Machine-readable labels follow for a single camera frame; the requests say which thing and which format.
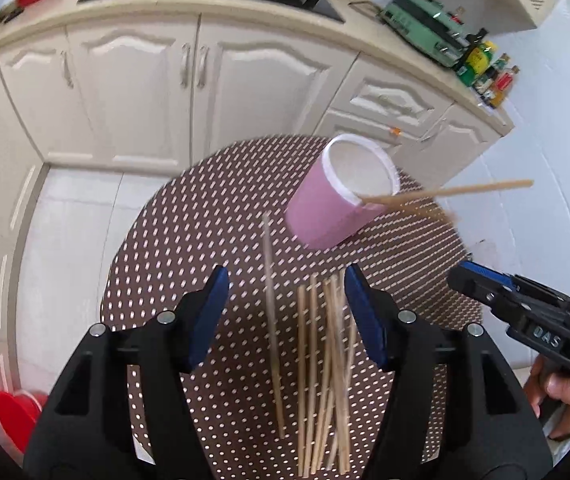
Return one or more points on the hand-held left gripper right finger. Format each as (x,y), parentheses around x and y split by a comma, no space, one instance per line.
(365,320)

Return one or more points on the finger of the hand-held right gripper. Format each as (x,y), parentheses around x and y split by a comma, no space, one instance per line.
(480,292)
(487,271)

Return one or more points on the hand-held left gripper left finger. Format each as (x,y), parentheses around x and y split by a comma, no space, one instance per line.
(212,310)

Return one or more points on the bunch of wooden chopsticks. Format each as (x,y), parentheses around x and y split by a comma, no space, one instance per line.
(337,360)

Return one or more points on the wooden chopstick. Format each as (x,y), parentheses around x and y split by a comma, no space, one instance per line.
(272,320)
(415,209)
(465,190)

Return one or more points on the pink cup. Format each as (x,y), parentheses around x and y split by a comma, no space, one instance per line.
(315,205)

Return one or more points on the person's right hand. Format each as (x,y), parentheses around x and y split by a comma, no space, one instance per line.
(565,392)

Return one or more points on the brown dotted tablecloth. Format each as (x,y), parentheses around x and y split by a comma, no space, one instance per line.
(190,240)

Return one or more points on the red label sauce bottle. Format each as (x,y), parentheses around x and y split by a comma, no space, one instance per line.
(504,82)

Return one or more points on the dark sauce bottle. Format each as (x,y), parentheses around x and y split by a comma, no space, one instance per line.
(490,76)

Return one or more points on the red plastic basin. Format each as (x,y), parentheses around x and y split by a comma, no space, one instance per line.
(15,417)

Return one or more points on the white kitchen cabinets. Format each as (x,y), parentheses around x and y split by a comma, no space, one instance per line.
(130,90)

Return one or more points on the green kitchen appliance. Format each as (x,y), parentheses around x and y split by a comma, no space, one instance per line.
(415,20)

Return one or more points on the beige kitchen countertop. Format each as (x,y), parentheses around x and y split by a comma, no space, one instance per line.
(265,20)

